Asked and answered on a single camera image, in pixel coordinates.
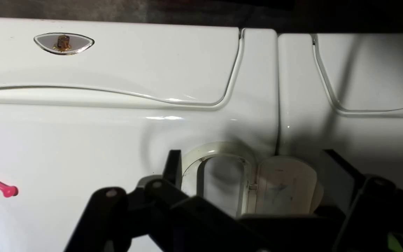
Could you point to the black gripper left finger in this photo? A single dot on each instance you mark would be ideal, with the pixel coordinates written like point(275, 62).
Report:
point(118, 219)

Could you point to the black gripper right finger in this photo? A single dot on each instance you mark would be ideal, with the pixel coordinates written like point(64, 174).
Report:
point(378, 215)

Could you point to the cream soap dispenser lid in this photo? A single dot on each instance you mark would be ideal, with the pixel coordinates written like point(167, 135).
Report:
point(286, 187)

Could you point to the white washing machine with dispenser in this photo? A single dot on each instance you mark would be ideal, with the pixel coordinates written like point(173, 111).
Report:
point(71, 140)

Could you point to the plain white washing machine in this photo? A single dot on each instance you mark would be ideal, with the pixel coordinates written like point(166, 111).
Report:
point(300, 93)

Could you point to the plain white washer lid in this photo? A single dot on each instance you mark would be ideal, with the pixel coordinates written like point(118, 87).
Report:
point(378, 75)

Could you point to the silver oval emblem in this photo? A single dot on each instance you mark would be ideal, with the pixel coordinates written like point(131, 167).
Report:
point(64, 42)

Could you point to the cream soap dispenser frame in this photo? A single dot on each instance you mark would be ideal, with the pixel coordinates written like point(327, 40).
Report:
point(194, 161)

